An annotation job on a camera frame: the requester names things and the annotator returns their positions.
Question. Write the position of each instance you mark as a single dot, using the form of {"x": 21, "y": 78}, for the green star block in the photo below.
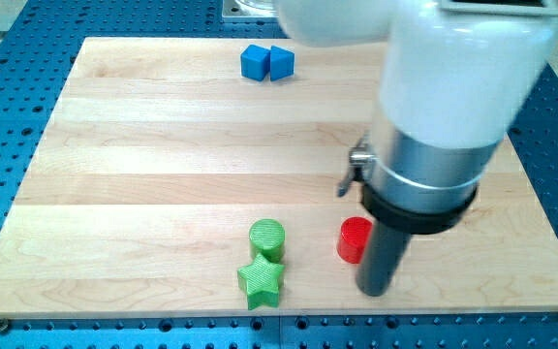
{"x": 261, "y": 282}

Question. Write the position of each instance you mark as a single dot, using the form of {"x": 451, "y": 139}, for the green cylinder block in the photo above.
{"x": 267, "y": 237}

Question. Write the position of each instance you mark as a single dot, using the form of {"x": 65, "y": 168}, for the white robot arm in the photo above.
{"x": 455, "y": 75}

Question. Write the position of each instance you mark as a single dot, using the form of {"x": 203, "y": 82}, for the red cylinder block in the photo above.
{"x": 354, "y": 234}

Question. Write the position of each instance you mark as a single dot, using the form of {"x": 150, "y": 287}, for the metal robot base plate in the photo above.
{"x": 248, "y": 11}

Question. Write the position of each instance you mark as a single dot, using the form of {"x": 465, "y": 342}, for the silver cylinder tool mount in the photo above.
{"x": 411, "y": 186}

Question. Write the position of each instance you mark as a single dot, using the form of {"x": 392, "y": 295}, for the blue cube block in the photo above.
{"x": 255, "y": 62}

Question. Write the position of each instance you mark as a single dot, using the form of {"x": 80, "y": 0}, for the blue triangular prism block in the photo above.
{"x": 282, "y": 63}

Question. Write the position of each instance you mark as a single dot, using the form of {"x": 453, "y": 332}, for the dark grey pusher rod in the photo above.
{"x": 382, "y": 255}

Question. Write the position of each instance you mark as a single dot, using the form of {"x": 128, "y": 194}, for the light wooden board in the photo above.
{"x": 159, "y": 156}

